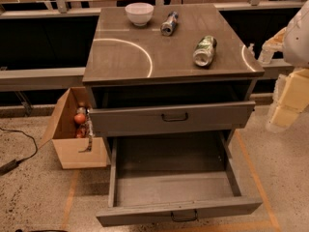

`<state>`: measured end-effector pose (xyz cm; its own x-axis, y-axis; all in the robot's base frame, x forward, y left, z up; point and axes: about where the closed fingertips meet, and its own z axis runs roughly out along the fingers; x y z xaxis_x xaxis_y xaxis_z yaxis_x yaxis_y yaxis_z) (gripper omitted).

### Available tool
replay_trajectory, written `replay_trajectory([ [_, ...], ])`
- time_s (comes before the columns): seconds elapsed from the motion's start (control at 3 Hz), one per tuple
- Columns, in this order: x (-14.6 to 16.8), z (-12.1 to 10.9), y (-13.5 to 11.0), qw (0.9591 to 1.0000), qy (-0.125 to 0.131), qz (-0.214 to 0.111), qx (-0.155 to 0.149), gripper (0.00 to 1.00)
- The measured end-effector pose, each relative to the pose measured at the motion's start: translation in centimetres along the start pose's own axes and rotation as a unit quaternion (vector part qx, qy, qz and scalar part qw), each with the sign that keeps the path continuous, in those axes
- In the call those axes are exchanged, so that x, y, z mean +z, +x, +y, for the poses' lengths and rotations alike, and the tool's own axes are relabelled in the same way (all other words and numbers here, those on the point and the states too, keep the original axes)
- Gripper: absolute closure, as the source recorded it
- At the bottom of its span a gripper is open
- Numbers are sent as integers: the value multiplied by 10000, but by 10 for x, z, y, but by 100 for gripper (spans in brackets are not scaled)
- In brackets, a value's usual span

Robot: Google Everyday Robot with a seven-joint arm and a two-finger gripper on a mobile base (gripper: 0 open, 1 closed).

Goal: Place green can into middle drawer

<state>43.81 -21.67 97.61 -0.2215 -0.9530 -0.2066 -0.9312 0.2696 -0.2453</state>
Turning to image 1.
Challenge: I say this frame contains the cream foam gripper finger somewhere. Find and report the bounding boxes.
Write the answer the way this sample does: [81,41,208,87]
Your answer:
[258,28,286,65]
[266,69,309,133]

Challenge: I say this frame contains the black power cable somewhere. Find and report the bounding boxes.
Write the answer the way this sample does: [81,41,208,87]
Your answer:
[0,127,39,166]

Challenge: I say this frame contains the grey metal drawer cabinet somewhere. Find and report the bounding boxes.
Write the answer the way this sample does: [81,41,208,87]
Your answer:
[82,3,266,153]

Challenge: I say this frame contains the green can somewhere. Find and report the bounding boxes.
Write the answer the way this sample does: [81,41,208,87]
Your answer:
[193,36,217,67]

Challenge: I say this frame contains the grey top drawer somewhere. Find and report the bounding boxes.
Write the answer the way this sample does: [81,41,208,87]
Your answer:
[90,101,255,137]

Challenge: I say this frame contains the grey open lower drawer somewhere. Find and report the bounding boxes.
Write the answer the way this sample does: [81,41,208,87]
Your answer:
[97,131,262,227]

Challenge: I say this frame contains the white ceramic bowl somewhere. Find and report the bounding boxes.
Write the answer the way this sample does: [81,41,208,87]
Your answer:
[125,3,155,26]

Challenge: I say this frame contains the blue silver can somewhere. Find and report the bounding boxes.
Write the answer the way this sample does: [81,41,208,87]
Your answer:
[160,11,179,36]

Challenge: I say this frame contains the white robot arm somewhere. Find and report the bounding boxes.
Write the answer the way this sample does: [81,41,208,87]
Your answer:
[258,1,309,132]

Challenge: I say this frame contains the orange fruit in box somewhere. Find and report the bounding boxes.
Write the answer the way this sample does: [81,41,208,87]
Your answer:
[74,113,86,125]

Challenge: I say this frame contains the cardboard box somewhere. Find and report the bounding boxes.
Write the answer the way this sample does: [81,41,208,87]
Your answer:
[40,87,109,169]

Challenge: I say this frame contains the black power adapter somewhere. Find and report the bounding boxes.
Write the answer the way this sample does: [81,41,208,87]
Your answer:
[0,159,17,176]

